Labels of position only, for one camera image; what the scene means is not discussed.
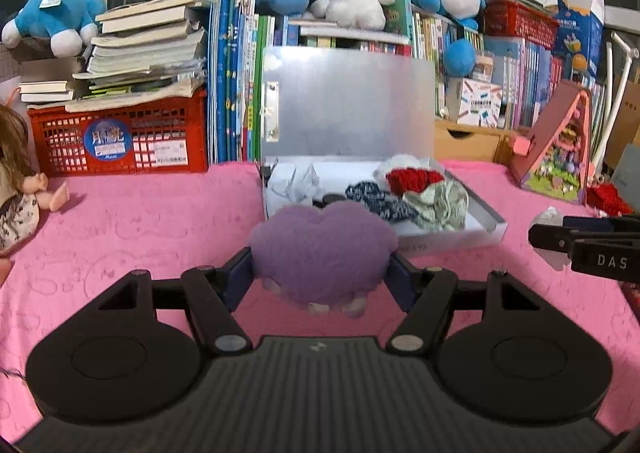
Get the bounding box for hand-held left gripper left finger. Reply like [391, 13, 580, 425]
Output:
[96, 247, 254, 357]

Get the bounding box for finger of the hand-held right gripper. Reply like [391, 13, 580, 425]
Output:
[528, 223, 576, 252]
[561, 214, 640, 234]

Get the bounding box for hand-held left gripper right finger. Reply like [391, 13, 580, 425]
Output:
[384, 253, 548, 356]

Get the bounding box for green floral cloth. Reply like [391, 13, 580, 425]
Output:
[402, 180, 470, 232]

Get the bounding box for purple fluffy doll garment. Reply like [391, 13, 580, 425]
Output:
[248, 200, 399, 319]

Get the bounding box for red knit hat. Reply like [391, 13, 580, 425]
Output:
[386, 168, 446, 194]

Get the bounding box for white cloth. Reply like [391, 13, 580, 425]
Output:
[270, 164, 323, 206]

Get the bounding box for white fluffy pom-pom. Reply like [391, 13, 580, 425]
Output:
[372, 154, 431, 178]

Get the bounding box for silver box with lid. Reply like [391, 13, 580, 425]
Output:
[257, 45, 508, 254]

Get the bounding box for crumpled white paper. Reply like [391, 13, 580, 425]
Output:
[531, 205, 573, 270]

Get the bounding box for red knit piece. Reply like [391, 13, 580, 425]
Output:
[586, 183, 636, 216]

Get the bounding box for pink miniature house diorama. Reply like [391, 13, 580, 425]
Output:
[509, 79, 596, 205]

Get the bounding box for brown cardboard sheet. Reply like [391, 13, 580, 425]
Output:
[602, 80, 640, 168]

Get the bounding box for pink rabbit-print blanket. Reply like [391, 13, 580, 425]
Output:
[0, 160, 640, 444]

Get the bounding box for wooden drawer organizer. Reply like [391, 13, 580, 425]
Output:
[434, 119, 518, 164]

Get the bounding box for white plastic pipes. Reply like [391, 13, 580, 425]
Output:
[590, 30, 640, 184]

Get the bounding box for white pencil-print box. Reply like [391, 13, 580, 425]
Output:
[446, 78, 503, 128]

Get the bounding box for row of blue purple books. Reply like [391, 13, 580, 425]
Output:
[480, 35, 566, 131]

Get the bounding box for small beige box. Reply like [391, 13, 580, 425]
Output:
[472, 53, 496, 81]

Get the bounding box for blue printed carton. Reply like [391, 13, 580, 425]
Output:
[552, 0, 606, 84]

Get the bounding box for row of thin blue books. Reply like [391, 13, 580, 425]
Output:
[206, 0, 266, 164]

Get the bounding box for red plastic basket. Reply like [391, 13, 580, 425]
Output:
[482, 0, 560, 38]

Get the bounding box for red plastic crate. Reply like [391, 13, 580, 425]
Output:
[27, 88, 209, 178]

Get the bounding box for brown-haired baby doll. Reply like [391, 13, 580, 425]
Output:
[0, 105, 71, 274]

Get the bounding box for row of colourful children's books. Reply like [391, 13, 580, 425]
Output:
[260, 0, 453, 118]

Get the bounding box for stack of worn books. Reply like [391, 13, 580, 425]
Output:
[19, 0, 208, 112]

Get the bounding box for blue dog plush toy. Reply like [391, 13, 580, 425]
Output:
[1, 0, 107, 58]

